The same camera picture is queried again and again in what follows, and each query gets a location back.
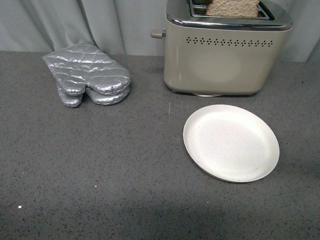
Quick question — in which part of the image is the slice of brown bread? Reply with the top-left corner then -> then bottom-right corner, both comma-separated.
206,0 -> 260,18

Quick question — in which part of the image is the beige two-slot toaster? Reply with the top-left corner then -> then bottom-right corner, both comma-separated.
150,0 -> 293,96

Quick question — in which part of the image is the white round plate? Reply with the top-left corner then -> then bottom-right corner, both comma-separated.
183,104 -> 280,183

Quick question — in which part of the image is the lower silver quilted oven mitt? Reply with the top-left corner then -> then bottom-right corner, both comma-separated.
56,81 -> 130,108

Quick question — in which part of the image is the silver quilted oven mitt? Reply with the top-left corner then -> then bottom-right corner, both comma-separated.
56,81 -> 130,108
42,42 -> 131,96

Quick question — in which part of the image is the upper silver quilted oven mitt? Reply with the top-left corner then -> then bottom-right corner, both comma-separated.
42,42 -> 131,96

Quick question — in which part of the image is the grey curtain backdrop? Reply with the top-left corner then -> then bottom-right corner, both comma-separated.
0,0 -> 320,63

